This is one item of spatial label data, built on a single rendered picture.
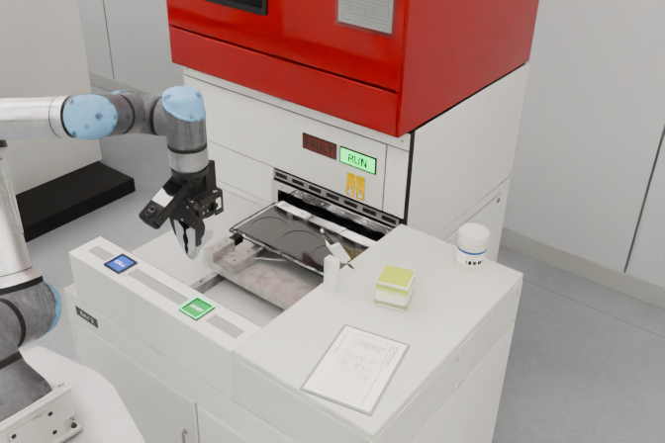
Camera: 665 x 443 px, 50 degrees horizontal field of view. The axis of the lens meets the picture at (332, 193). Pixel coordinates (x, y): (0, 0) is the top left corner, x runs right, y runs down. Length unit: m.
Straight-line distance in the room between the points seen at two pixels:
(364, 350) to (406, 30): 0.70
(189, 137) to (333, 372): 0.53
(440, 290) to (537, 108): 1.75
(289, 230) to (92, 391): 0.66
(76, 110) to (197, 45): 0.88
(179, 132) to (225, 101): 0.82
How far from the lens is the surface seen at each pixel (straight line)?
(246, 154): 2.17
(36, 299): 1.61
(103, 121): 1.26
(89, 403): 1.64
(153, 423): 1.94
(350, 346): 1.48
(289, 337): 1.50
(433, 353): 1.49
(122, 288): 1.71
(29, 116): 1.35
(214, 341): 1.52
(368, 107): 1.74
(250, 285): 1.80
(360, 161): 1.87
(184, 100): 1.32
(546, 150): 3.33
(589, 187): 3.32
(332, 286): 1.61
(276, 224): 1.97
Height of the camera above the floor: 1.96
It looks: 30 degrees down
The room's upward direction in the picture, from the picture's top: 2 degrees clockwise
